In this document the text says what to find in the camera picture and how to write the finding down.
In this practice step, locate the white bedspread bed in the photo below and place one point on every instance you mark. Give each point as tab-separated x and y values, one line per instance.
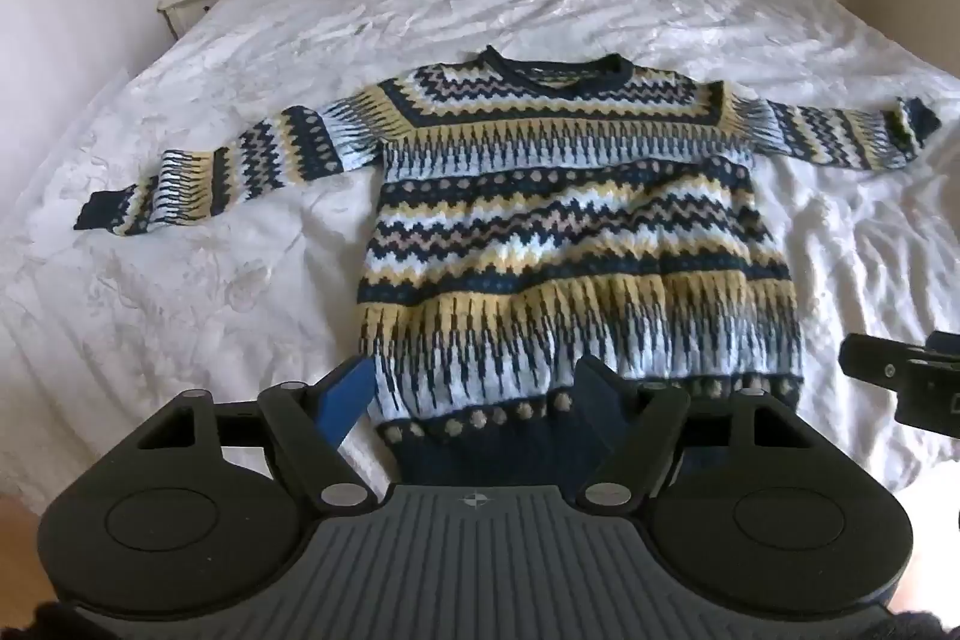
225	280

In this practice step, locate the patterned knit sweater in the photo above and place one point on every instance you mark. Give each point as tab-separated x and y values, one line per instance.
570	235

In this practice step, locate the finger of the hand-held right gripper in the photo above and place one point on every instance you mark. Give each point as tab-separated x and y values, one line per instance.
870	366

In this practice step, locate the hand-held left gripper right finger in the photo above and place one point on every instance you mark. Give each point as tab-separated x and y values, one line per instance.
600	401

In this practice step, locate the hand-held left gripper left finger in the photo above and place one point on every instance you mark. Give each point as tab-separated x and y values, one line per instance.
346	401

